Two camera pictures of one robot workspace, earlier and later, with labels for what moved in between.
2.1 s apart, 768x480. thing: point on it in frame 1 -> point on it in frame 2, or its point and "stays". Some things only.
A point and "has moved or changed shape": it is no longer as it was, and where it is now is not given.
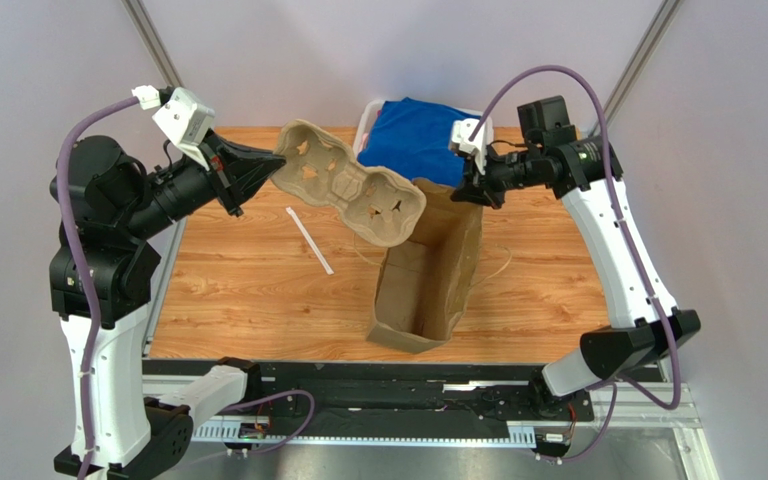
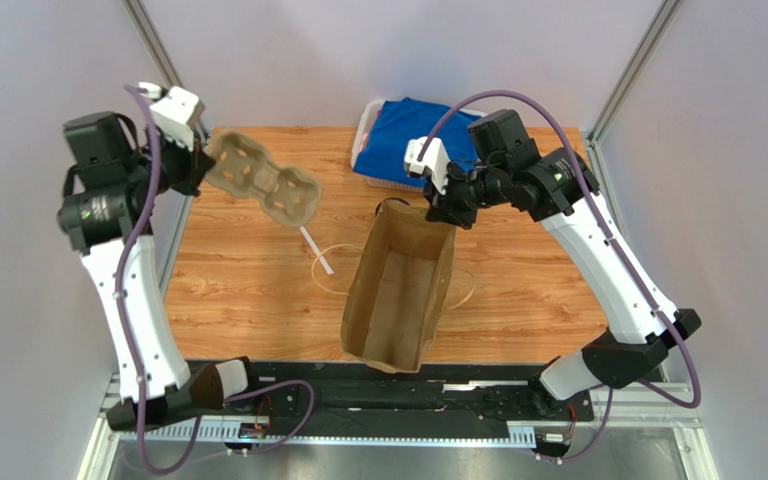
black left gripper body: [209, 151] -> [178, 166]
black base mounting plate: [402, 393] stays
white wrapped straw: [327, 267] stays
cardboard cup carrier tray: [380, 205] has moved or changed shape
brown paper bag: [424, 282] has moved or changed shape
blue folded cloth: [412, 136] stays
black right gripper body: [488, 176] -> [450, 202]
